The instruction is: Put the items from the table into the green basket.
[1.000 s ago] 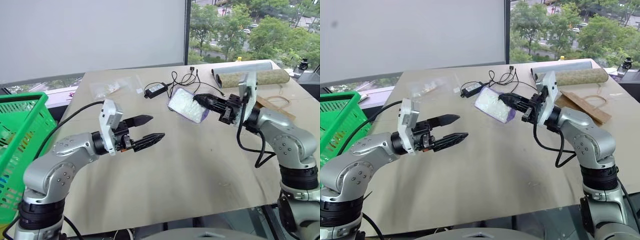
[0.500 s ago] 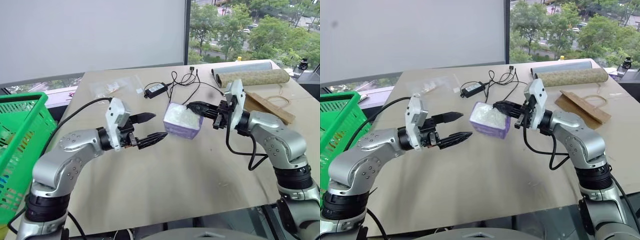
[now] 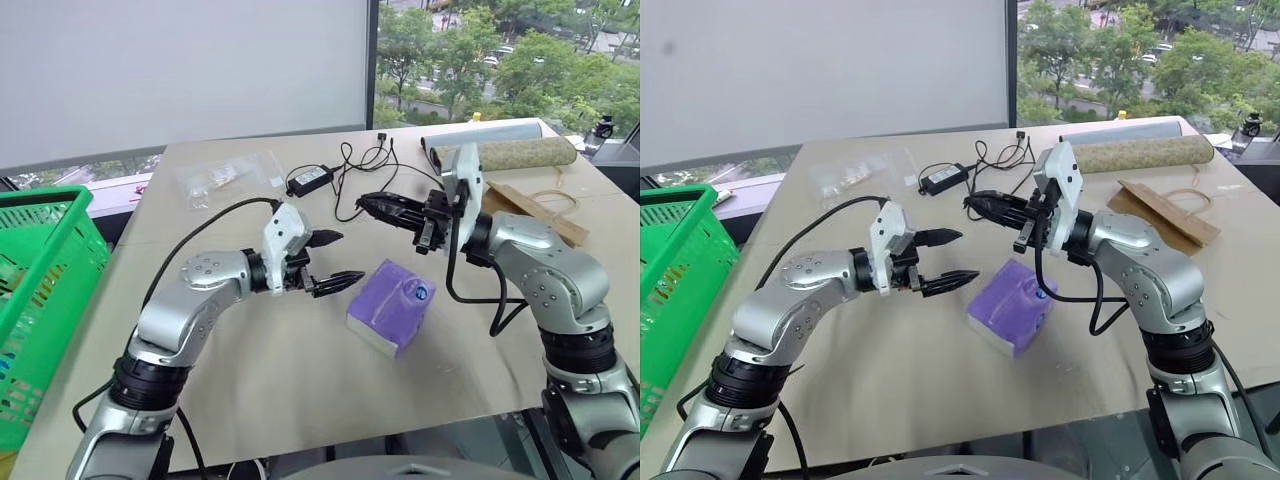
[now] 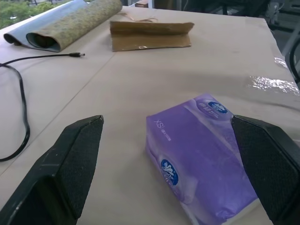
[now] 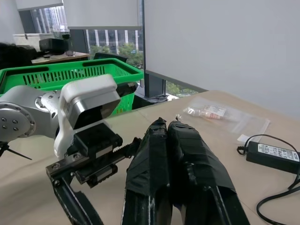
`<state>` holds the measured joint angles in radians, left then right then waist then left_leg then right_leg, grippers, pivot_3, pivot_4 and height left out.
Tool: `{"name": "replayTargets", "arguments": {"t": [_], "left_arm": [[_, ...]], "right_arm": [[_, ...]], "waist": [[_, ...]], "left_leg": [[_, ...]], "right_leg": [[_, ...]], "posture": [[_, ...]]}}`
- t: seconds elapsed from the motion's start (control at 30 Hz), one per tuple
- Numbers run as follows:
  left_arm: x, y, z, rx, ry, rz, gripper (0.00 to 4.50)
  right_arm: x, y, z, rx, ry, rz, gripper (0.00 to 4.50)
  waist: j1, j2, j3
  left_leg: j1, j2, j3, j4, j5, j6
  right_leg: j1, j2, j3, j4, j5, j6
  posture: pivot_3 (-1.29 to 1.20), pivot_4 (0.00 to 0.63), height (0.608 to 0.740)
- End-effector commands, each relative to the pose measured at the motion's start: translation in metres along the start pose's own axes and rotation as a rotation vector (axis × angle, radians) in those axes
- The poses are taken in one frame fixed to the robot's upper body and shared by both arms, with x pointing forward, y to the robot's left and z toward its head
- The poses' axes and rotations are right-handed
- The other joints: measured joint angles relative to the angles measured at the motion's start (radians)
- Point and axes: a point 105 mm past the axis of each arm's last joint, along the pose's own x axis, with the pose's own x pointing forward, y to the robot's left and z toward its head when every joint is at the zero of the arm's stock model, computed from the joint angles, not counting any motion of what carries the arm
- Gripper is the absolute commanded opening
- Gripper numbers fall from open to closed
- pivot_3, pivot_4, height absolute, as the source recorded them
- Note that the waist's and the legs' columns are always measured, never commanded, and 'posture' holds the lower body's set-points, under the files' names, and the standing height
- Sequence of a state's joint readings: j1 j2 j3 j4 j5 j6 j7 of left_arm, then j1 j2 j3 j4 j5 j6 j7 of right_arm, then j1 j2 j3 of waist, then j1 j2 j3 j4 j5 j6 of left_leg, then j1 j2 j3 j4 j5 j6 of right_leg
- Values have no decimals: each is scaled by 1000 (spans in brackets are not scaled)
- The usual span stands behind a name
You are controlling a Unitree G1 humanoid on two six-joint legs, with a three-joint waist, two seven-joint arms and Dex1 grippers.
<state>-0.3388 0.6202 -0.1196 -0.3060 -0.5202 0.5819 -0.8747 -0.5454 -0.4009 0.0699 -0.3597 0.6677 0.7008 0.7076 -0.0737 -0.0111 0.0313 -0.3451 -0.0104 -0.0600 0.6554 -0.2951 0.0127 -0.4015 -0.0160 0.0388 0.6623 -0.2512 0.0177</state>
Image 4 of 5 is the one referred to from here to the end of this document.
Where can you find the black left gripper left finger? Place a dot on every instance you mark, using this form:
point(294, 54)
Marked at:
point(58, 168)

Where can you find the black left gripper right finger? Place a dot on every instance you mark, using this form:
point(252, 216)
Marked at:
point(269, 164)

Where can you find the purple tissue pack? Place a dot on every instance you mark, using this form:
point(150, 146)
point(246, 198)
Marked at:
point(199, 157)

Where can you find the rolled patterned mat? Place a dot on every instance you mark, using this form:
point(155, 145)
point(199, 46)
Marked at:
point(61, 23)

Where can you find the folded brown cardboard piece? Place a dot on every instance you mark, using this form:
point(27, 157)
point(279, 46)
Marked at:
point(150, 35)

